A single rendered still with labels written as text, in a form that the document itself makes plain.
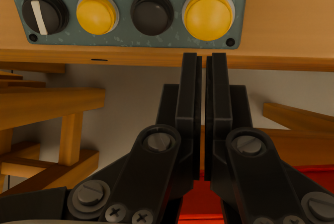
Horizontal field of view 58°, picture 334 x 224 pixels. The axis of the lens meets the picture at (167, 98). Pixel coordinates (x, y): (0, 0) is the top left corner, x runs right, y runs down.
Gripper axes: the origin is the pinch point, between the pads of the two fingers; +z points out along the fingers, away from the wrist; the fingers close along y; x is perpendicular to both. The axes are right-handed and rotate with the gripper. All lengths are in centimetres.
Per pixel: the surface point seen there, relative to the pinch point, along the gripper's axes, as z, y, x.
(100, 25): 8.8, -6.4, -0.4
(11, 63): 58, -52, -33
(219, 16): 8.8, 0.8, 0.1
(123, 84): 83, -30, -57
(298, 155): 13.8, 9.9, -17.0
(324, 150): 14.2, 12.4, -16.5
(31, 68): 66, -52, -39
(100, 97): 76, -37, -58
